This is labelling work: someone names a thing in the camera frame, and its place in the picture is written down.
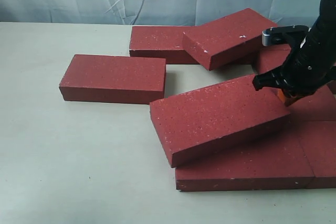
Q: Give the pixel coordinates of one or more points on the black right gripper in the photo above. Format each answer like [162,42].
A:
[308,67]

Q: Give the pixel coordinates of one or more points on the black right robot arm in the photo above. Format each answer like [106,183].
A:
[325,23]

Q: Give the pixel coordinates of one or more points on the middle row red brick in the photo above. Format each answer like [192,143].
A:
[317,107]

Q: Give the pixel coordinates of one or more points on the front large red brick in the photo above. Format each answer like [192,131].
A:
[272,163]

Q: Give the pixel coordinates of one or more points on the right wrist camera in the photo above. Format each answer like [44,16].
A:
[281,35]

